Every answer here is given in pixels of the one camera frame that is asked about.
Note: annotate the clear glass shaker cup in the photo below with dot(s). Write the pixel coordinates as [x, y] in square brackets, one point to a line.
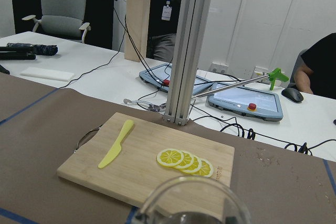
[192, 200]

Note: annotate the lemon slice nearest knife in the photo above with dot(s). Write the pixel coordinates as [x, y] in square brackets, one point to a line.
[170, 157]

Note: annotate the reacher grabber stick green handle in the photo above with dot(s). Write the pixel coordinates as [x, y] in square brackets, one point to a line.
[271, 76]

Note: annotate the yellow plastic knife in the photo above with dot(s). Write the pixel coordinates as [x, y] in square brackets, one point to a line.
[116, 147]

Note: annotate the teach pendant near post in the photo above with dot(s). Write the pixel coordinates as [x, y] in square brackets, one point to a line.
[157, 75]

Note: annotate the white foam block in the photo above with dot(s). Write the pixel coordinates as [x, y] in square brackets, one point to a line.
[47, 74]

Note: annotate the grey office chair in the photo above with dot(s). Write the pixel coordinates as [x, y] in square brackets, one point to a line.
[63, 18]

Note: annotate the black folded umbrella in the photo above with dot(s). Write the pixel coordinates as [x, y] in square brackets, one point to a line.
[23, 51]

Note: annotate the aluminium frame post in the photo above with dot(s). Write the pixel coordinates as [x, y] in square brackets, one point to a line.
[189, 39]

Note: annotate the bamboo cutting board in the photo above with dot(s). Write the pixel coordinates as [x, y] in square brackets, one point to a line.
[135, 173]

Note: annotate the black computer mouse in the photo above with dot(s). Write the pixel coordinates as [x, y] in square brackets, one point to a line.
[293, 95]

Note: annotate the wooden plank upright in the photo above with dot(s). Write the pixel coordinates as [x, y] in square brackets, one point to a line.
[137, 22]

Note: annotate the teach pendant far side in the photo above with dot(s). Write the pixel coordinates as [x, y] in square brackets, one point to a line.
[248, 102]

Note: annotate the person in black shirt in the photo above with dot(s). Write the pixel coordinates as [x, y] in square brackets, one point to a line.
[316, 74]

